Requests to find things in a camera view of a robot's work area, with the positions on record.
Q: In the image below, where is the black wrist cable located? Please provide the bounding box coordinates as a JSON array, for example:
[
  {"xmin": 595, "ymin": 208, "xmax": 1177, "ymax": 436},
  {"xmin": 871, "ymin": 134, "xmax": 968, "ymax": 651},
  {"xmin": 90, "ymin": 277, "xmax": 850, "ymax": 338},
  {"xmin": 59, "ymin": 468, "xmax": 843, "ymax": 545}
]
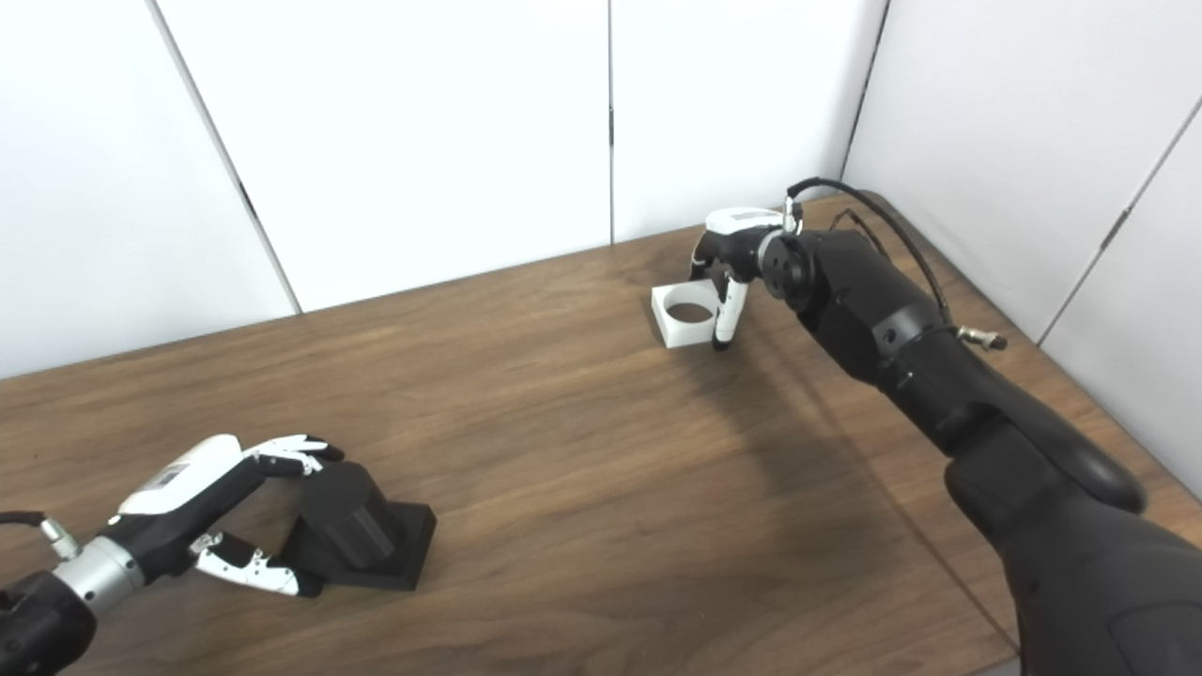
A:
[
  {"xmin": 0, "ymin": 510, "xmax": 81, "ymax": 561},
  {"xmin": 782, "ymin": 177, "xmax": 1009, "ymax": 352}
]

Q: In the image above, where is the black peg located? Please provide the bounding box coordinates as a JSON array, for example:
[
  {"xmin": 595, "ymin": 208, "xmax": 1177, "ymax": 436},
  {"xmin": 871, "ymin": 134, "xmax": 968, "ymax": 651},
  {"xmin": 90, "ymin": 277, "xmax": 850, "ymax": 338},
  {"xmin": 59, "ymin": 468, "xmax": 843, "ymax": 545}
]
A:
[{"xmin": 282, "ymin": 460, "xmax": 438, "ymax": 592}]

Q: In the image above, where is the white square piece with hole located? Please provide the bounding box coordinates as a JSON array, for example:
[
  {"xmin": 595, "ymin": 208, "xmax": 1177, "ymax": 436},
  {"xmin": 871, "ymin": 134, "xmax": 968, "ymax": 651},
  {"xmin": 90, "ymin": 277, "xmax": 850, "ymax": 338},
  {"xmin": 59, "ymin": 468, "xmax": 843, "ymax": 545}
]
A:
[{"xmin": 651, "ymin": 278, "xmax": 729, "ymax": 350}]

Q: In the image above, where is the black and white left hand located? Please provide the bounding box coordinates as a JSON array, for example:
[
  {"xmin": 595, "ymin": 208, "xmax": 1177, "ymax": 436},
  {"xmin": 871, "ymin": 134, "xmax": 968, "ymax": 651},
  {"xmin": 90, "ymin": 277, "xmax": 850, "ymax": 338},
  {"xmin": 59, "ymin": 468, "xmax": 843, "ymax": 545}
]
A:
[{"xmin": 94, "ymin": 433, "xmax": 345, "ymax": 598}]

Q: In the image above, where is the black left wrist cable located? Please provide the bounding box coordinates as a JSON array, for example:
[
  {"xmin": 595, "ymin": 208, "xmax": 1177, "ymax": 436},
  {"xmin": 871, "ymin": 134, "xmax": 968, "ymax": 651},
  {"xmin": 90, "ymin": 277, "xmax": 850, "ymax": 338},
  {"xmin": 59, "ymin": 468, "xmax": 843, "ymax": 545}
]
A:
[{"xmin": 0, "ymin": 510, "xmax": 81, "ymax": 561}]

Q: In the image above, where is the black and white right hand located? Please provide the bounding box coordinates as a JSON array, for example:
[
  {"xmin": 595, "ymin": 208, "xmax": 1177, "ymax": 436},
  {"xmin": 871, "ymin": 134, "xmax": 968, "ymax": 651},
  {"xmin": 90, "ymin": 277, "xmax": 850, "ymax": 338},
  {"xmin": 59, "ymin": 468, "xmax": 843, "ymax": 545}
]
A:
[{"xmin": 688, "ymin": 207, "xmax": 785, "ymax": 353}]

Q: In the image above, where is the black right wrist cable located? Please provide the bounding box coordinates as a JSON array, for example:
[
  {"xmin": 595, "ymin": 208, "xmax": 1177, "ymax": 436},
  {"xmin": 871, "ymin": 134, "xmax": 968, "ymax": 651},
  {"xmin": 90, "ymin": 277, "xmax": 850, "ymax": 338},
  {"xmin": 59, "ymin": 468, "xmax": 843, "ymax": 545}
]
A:
[{"xmin": 782, "ymin": 177, "xmax": 1009, "ymax": 352}]

